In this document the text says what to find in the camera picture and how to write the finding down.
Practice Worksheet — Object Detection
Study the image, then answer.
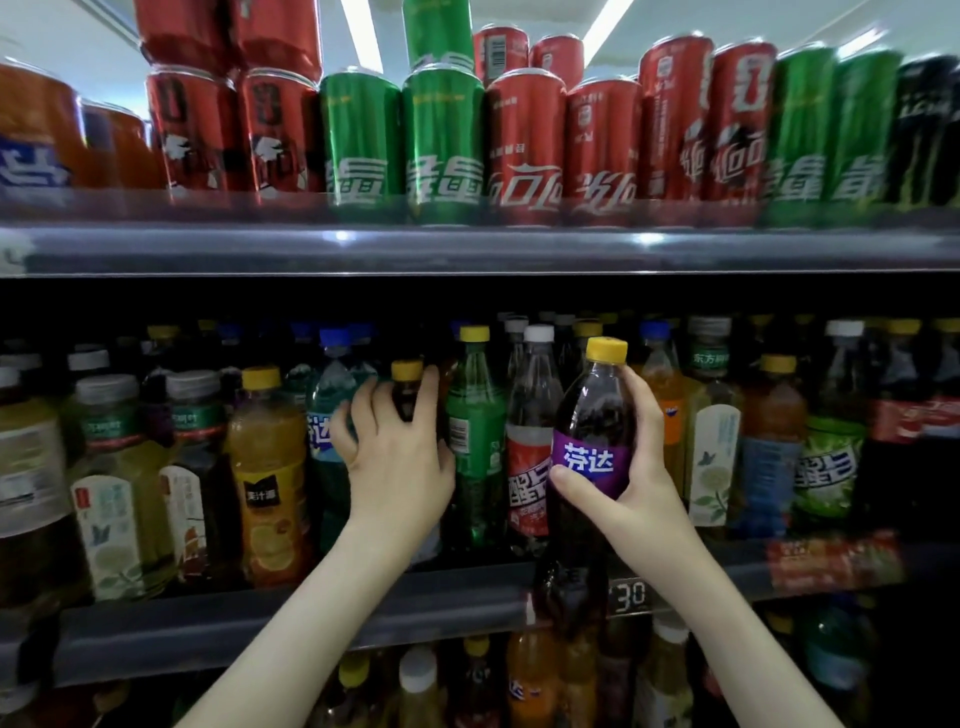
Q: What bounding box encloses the person's right forearm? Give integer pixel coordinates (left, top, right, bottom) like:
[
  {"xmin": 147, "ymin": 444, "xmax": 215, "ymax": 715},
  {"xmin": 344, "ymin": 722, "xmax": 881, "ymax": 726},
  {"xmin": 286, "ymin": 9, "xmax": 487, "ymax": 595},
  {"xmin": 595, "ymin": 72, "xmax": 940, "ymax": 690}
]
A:
[{"xmin": 648, "ymin": 540, "xmax": 848, "ymax": 728}]

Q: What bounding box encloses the person's right hand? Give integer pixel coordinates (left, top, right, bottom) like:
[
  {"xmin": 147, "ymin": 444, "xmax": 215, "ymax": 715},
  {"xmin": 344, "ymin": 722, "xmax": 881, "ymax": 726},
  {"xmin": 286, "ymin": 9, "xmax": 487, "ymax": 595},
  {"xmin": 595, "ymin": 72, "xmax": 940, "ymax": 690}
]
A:
[{"xmin": 547, "ymin": 364, "xmax": 707, "ymax": 579}]

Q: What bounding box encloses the person's left hand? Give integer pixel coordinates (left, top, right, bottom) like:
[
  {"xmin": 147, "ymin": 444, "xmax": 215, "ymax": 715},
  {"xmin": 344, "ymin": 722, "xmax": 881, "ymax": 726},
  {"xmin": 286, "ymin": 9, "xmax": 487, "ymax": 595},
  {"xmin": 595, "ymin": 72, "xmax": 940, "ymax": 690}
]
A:
[{"xmin": 330, "ymin": 364, "xmax": 458, "ymax": 564}]

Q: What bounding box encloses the digital price tag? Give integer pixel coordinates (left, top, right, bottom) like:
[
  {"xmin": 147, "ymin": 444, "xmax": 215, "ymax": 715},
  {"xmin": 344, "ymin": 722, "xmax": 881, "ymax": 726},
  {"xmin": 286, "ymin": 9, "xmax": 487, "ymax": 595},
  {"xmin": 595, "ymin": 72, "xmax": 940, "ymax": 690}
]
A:
[{"xmin": 607, "ymin": 574, "xmax": 656, "ymax": 617}]

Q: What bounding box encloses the person's left forearm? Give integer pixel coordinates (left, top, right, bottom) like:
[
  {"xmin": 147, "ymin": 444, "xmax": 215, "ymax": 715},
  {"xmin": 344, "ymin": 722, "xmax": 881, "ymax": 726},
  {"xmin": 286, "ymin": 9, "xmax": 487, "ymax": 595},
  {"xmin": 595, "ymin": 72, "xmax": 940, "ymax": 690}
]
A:
[{"xmin": 174, "ymin": 525, "xmax": 422, "ymax": 728}]

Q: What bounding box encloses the red shelf label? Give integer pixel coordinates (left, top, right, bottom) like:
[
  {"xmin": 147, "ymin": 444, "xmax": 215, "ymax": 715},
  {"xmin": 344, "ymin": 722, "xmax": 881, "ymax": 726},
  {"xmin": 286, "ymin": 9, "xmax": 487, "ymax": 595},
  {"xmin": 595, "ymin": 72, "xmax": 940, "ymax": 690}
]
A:
[{"xmin": 765, "ymin": 532, "xmax": 909, "ymax": 596}]

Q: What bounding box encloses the row of soda cans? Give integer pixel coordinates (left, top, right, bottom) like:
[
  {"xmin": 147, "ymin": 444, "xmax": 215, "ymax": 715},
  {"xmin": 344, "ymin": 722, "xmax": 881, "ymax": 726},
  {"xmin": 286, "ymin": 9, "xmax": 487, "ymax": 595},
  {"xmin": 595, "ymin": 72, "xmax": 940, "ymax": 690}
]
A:
[{"xmin": 0, "ymin": 0, "xmax": 960, "ymax": 230}]

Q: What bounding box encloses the ceiling light tube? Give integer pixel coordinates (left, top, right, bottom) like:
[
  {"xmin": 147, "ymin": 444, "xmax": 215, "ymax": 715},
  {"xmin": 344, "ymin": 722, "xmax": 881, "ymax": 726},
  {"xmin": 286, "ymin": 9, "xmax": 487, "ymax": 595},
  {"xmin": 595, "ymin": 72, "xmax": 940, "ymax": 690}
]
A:
[
  {"xmin": 342, "ymin": 0, "xmax": 386, "ymax": 74},
  {"xmin": 582, "ymin": 0, "xmax": 635, "ymax": 65}
]

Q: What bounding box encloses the drinks shelf unit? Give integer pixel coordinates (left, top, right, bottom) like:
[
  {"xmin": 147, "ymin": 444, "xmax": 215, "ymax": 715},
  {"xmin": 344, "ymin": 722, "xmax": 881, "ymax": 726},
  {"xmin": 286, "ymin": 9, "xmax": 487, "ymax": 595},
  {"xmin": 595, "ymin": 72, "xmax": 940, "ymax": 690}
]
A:
[{"xmin": 0, "ymin": 210, "xmax": 960, "ymax": 728}]

